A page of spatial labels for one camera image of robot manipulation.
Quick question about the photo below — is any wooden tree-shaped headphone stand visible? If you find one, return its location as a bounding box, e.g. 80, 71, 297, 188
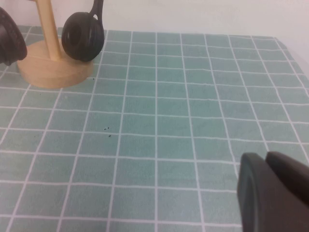
17, 0, 95, 89

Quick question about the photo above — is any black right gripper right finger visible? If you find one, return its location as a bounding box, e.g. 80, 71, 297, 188
265, 151, 309, 206

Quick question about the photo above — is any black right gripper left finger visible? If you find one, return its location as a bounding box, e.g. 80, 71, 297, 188
237, 152, 309, 232

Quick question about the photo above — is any green white-checked tablecloth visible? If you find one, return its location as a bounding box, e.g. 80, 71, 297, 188
0, 25, 309, 232

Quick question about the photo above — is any black over-ear headphones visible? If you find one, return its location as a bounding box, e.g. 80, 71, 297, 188
0, 0, 105, 66

